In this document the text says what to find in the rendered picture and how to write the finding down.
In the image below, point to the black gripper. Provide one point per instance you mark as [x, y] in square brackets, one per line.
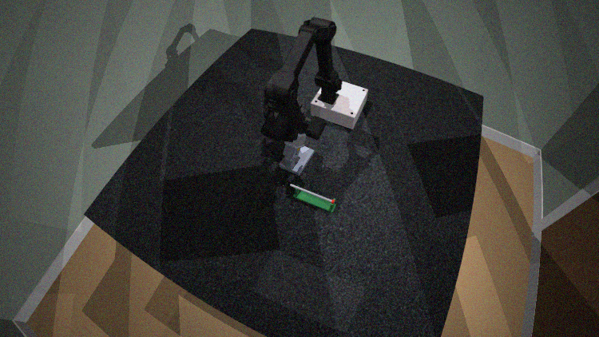
[315, 126]

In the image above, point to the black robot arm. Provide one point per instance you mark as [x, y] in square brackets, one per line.
[283, 85]

